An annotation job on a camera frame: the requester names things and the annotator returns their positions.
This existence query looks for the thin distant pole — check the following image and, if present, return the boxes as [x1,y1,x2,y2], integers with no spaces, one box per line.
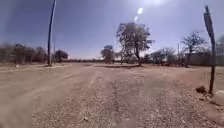
[176,42,181,65]

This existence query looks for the small round tree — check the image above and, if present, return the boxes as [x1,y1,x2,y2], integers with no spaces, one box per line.
[100,45,116,65]

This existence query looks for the low dark kerb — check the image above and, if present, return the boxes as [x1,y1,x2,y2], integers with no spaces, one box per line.
[94,64,142,70]

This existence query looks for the row of dark trees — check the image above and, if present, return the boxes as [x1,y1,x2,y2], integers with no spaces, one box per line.
[0,43,48,65]

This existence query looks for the brown rock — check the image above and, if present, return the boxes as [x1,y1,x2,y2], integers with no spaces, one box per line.
[195,85,208,95]

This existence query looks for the row of low trees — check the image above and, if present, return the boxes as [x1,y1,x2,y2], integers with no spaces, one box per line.
[143,47,183,66]

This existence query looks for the leaning wooden signpost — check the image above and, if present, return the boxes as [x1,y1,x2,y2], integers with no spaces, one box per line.
[203,5,217,96]

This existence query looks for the tall thin pole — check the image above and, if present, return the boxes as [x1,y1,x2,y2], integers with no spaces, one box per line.
[46,0,58,67]

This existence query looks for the bare branching tree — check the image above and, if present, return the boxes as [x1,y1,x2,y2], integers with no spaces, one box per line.
[181,31,208,68]

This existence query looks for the large leafy tree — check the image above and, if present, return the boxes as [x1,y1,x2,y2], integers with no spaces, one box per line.
[115,21,155,67]

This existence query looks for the small dark tree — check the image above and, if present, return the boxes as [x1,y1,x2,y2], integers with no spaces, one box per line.
[54,49,69,64]

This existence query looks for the brown dirt road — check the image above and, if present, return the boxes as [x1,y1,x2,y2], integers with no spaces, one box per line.
[0,62,224,128]

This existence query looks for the grey wall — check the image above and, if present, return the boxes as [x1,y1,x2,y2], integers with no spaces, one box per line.
[188,52,224,67]

